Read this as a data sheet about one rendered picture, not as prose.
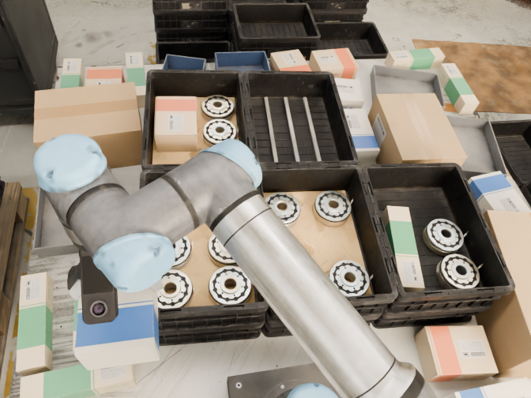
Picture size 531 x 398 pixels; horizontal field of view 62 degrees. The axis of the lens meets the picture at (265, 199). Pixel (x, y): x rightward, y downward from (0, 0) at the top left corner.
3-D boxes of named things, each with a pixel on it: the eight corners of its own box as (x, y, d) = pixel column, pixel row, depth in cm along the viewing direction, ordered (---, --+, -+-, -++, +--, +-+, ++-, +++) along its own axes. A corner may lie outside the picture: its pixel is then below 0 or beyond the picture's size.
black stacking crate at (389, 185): (491, 308, 116) (516, 290, 106) (384, 316, 111) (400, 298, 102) (441, 187, 138) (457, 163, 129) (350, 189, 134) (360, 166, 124)
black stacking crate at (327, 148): (348, 189, 134) (359, 165, 124) (251, 191, 129) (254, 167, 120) (324, 99, 156) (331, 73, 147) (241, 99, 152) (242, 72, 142)
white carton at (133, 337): (160, 360, 77) (154, 344, 70) (87, 370, 75) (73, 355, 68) (156, 258, 88) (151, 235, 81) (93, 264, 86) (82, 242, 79)
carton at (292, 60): (268, 68, 180) (270, 53, 174) (295, 64, 183) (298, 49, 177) (282, 94, 171) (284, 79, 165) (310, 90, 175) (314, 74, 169)
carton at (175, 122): (197, 152, 133) (197, 134, 127) (156, 152, 132) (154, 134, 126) (196, 114, 142) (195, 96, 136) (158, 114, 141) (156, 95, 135)
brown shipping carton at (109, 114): (50, 177, 138) (33, 142, 125) (50, 126, 150) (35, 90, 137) (147, 163, 145) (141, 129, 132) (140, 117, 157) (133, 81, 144)
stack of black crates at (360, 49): (357, 70, 274) (373, 20, 246) (371, 103, 257) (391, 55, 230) (295, 72, 267) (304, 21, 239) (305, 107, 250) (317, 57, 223)
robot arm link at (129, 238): (201, 219, 47) (144, 156, 52) (108, 281, 43) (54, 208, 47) (205, 251, 54) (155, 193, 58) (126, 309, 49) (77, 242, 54)
